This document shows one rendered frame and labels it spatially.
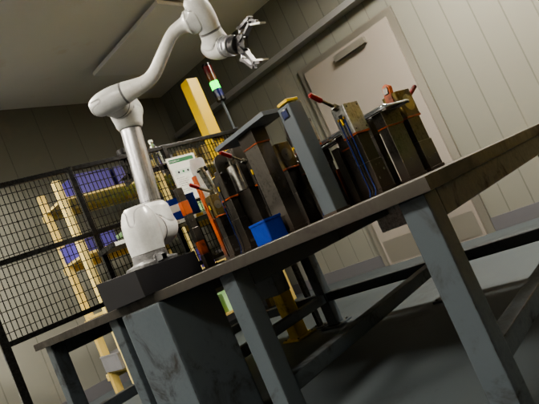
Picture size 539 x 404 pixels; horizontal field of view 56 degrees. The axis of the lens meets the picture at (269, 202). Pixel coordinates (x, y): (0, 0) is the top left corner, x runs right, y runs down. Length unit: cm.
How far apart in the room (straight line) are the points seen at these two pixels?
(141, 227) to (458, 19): 331
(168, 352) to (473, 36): 352
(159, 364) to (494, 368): 135
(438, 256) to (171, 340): 117
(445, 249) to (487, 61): 337
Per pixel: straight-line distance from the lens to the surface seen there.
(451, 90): 471
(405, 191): 132
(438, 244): 137
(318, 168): 187
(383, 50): 490
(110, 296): 232
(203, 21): 227
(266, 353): 186
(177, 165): 340
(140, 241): 225
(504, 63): 459
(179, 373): 219
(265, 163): 206
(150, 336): 224
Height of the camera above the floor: 71
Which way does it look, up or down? 4 degrees up
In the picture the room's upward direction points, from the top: 24 degrees counter-clockwise
